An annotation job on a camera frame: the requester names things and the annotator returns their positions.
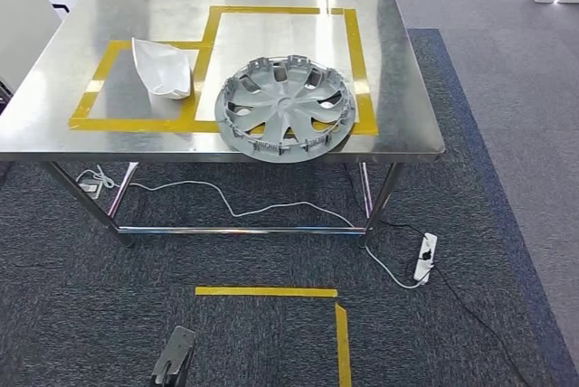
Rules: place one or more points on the white car mirror cover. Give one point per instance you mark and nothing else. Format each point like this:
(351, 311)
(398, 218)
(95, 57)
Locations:
(162, 70)

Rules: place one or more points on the stainless steel workbench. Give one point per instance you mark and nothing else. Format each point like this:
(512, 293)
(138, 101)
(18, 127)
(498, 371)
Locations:
(407, 73)

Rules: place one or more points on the yellow tape on workbench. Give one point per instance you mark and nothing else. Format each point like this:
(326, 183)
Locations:
(136, 125)

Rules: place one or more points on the grey wheel hubcap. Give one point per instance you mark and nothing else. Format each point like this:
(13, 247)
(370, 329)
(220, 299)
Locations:
(284, 103)

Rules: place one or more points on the white power strip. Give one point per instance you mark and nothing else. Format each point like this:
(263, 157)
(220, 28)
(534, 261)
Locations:
(429, 243)

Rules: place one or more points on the white power adapter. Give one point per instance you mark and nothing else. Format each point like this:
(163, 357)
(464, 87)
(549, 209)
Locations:
(90, 188)

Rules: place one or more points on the grey partition panel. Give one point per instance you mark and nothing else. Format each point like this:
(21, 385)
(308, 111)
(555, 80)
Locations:
(23, 25)

